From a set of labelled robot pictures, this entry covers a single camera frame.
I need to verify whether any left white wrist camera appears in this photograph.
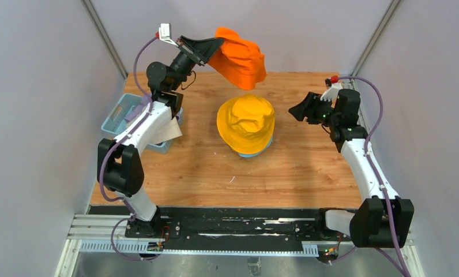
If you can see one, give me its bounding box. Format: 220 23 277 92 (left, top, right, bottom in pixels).
155 23 178 47

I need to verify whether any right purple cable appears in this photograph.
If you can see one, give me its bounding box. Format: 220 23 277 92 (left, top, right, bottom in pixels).
336 76 412 277

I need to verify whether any lavender hat in basket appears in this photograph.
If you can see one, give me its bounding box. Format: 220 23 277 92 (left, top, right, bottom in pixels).
124 96 152 122

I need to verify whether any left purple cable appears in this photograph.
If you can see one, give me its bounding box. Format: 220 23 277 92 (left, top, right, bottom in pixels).
99 34 162 262

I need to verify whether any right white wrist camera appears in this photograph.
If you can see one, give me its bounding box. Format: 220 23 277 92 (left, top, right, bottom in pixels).
320 76 344 102

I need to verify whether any purple cable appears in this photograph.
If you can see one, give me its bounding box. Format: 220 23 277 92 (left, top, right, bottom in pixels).
99 34 162 262
336 76 412 277

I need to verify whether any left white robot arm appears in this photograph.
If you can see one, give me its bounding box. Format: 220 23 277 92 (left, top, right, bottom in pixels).
97 36 224 238

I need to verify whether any light blue plastic basket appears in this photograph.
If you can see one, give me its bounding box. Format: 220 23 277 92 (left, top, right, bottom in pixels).
98 93 182 157

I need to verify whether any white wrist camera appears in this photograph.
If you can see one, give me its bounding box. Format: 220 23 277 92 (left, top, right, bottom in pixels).
320 76 344 102
155 23 178 47

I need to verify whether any orange bucket hat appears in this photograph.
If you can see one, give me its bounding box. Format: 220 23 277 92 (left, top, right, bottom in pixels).
208 27 267 90

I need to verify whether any beige hat in basket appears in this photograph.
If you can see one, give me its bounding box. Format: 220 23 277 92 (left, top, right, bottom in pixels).
149 117 182 144

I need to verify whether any teal bucket hat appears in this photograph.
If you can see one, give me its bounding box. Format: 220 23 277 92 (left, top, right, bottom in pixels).
237 138 273 158

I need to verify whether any yellow bucket hat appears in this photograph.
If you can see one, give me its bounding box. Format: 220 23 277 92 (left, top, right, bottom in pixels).
216 94 276 154

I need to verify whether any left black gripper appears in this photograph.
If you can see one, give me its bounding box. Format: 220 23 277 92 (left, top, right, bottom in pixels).
169 37 224 92

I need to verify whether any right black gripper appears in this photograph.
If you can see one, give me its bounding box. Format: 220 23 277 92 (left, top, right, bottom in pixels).
289 92 340 128

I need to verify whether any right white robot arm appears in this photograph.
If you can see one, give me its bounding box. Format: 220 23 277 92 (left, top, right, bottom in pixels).
288 89 415 248

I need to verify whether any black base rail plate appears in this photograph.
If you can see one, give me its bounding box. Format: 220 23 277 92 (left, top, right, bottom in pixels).
88 205 356 261

